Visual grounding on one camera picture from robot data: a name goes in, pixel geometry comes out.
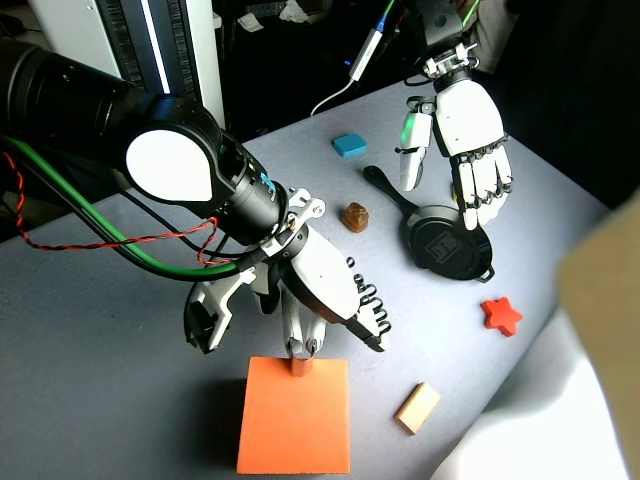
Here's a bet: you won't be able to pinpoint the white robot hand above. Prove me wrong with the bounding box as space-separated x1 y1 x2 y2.
255 224 394 354
395 78 515 232

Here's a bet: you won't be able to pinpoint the metal tongs with white grips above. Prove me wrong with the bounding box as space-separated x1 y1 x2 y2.
281 287 330 377

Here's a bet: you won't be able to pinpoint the brown rock-like object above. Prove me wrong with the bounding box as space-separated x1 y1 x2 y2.
341 201 371 234

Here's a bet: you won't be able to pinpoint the black cast iron skillet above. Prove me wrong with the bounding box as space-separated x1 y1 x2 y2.
362 164 496 284

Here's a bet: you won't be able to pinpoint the person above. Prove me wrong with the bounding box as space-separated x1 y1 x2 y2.
469 0 517 74

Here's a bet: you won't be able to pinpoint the blue block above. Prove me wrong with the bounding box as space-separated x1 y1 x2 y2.
332 132 369 159

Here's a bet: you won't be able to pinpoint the orange box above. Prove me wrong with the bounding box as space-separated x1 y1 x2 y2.
235 355 352 476

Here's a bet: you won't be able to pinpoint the beige wooden block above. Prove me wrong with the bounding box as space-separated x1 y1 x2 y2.
393 381 442 436

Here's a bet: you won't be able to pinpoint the red star block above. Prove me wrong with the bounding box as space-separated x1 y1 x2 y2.
480 296 525 338

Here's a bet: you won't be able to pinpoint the white crumpled paper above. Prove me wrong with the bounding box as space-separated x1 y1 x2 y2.
278 0 310 24

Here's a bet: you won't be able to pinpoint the grey table cloth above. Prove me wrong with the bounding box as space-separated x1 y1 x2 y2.
0 74 611 480

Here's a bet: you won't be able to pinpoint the tan cardboard piece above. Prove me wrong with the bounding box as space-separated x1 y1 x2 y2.
557 187 640 480

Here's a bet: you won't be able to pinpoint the white cabinet with black strips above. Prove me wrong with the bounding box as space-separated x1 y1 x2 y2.
27 0 225 126

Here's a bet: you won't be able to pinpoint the white draped sheet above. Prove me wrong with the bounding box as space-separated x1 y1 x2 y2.
429 307 631 480

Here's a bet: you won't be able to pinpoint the white adapter with cable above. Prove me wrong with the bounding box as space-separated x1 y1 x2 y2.
309 14 386 117

